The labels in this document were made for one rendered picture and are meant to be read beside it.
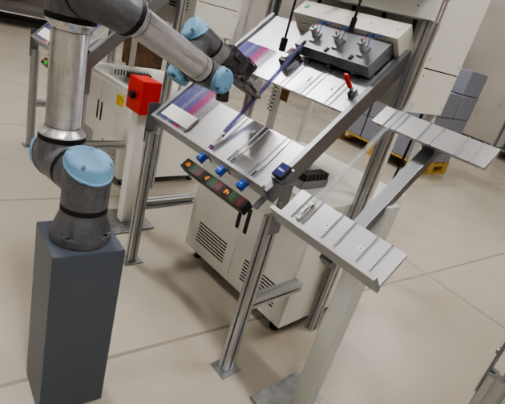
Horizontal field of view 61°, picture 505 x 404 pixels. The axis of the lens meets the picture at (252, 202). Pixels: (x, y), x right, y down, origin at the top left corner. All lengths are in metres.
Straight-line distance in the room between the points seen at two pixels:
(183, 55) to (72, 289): 0.66
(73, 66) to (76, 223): 0.38
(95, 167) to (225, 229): 0.99
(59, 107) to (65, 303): 0.49
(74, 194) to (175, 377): 0.79
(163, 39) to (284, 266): 1.00
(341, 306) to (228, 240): 0.77
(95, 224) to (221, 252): 0.96
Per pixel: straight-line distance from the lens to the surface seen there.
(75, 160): 1.10
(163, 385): 1.61
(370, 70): 1.55
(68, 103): 1.17
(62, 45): 1.14
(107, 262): 1.19
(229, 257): 1.97
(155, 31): 1.09
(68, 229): 1.16
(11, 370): 1.64
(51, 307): 1.23
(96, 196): 1.12
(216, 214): 2.00
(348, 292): 1.32
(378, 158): 1.66
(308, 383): 1.55
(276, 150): 1.42
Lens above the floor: 1.19
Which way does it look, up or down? 23 degrees down
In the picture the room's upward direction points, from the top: 16 degrees clockwise
